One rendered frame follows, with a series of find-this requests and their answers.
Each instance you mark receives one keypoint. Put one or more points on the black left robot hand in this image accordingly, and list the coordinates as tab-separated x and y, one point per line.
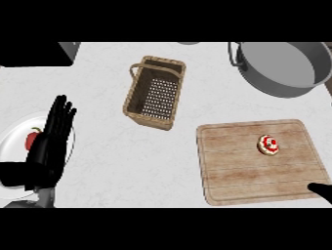
47	153

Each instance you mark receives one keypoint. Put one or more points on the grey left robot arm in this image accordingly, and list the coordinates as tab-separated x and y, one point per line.
36	199

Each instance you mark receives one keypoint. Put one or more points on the wooden cutting board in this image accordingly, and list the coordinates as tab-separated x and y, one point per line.
263	162

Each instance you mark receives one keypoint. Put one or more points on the red and white cupcake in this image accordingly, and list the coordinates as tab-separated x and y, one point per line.
268	145

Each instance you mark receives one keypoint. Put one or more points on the brown wicker basket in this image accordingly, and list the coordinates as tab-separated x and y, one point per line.
155	92

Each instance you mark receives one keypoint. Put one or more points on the red bell pepper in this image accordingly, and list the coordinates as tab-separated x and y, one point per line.
31	139

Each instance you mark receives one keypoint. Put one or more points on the white round plate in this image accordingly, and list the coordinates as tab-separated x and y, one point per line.
11	146

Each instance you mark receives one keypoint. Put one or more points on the black box appliance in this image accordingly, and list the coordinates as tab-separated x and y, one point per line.
27	53

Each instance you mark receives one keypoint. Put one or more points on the large grey metal pot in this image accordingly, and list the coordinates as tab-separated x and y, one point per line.
283	66

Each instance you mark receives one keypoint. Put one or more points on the small grey round object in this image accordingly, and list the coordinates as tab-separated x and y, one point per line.
187	43

